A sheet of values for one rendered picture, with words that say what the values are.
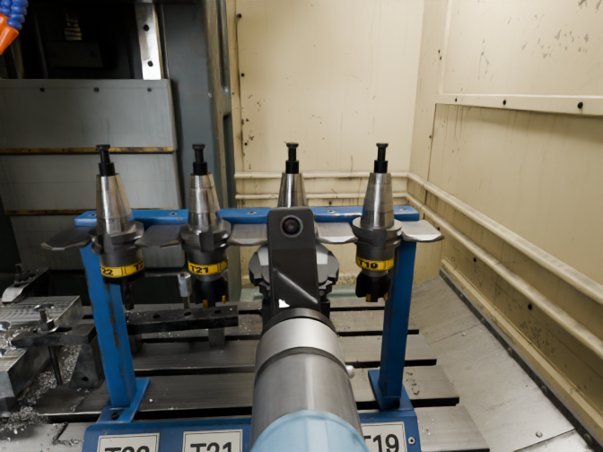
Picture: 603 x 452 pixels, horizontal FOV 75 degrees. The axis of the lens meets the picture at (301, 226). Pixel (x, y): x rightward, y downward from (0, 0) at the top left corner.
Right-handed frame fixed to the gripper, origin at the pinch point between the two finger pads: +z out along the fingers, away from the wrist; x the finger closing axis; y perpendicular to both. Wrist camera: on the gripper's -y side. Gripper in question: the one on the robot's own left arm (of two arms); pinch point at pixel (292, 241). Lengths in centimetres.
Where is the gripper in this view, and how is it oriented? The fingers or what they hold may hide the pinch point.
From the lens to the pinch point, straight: 52.7
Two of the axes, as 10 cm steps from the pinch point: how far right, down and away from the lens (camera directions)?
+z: -0.6, -3.5, 9.4
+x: 10.0, -0.1, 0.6
